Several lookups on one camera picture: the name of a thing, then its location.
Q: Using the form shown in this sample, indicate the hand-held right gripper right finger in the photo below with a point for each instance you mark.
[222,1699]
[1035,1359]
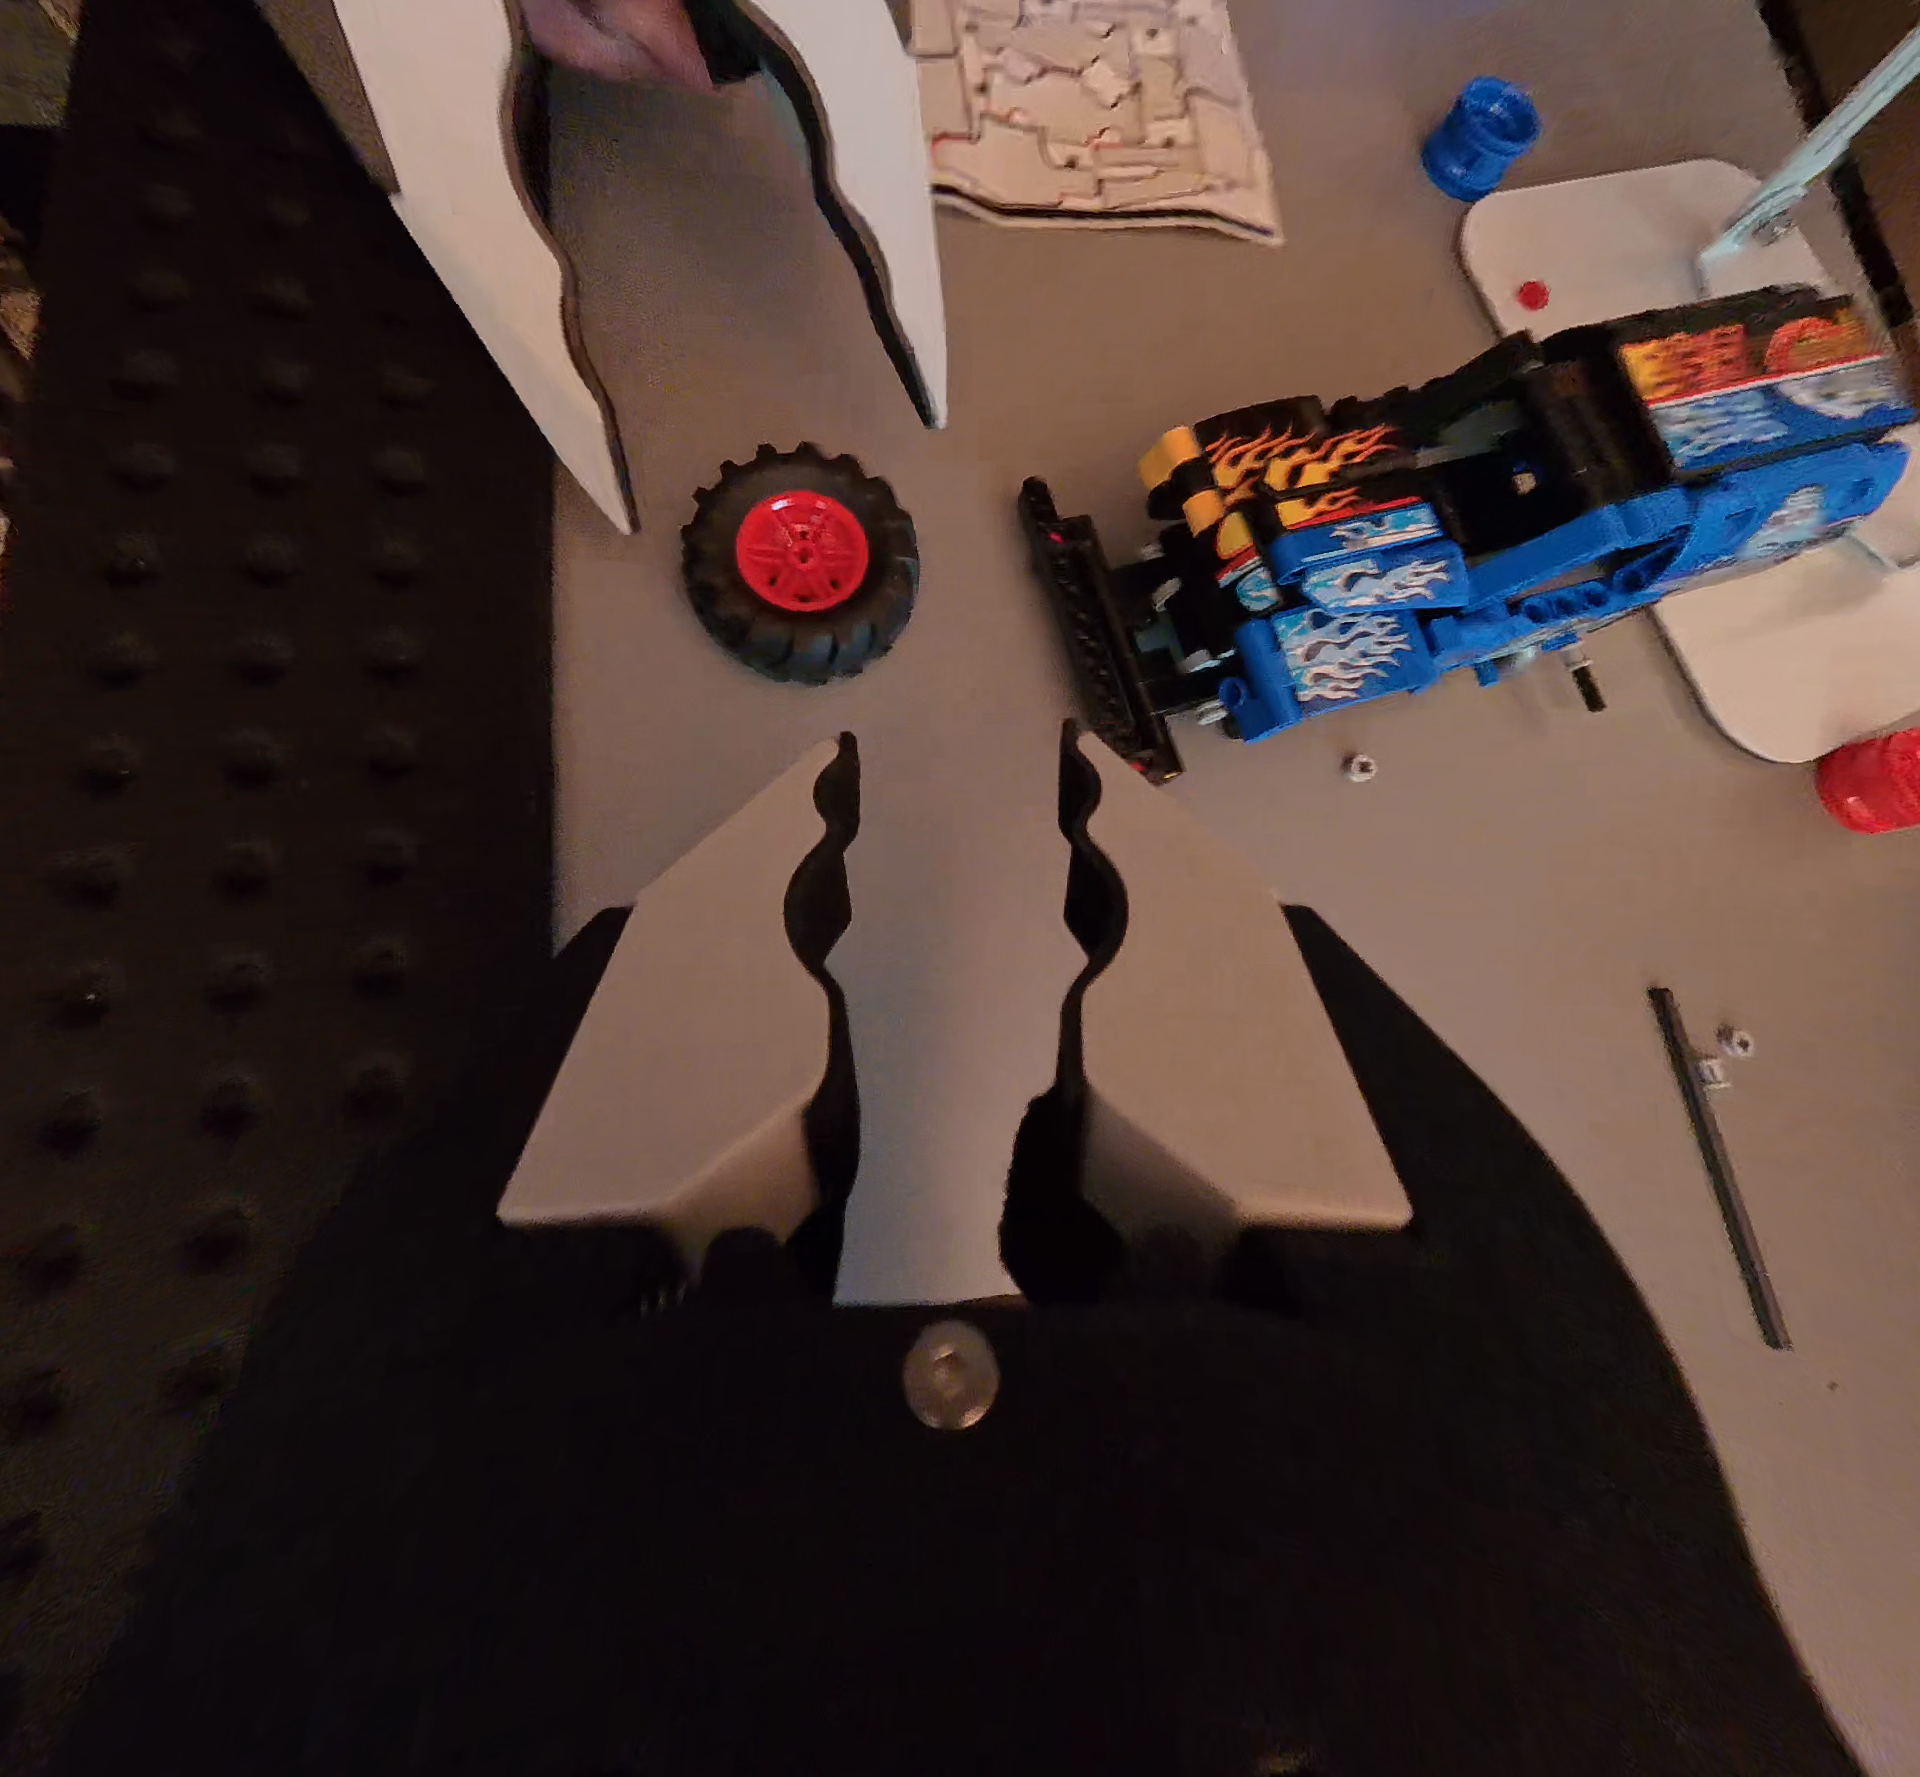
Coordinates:
[1213,1058]

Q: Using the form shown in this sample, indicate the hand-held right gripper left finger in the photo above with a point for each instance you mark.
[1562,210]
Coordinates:
[675,1058]

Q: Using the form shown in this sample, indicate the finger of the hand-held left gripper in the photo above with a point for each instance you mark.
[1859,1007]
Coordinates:
[449,156]
[847,81]

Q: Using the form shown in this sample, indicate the black toy wheel red rim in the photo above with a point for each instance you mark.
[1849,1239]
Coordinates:
[803,551]

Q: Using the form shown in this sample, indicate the blue black toy monster truck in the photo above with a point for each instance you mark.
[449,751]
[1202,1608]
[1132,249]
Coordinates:
[1501,562]

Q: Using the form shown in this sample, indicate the person's left hand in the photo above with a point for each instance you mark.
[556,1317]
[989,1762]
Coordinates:
[615,35]

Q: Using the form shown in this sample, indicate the white sticker sheet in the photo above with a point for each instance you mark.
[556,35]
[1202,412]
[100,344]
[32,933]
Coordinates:
[1093,81]

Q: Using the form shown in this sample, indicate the black studded mat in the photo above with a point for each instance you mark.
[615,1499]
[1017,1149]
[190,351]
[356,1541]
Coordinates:
[271,607]

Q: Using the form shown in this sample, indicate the long black toy axle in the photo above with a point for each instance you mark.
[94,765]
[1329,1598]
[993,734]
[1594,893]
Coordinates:
[1726,1178]

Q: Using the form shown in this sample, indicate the blue toy wheel rim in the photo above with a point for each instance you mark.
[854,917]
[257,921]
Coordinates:
[1477,139]

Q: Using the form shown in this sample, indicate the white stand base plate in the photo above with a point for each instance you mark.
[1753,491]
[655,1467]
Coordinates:
[1619,249]

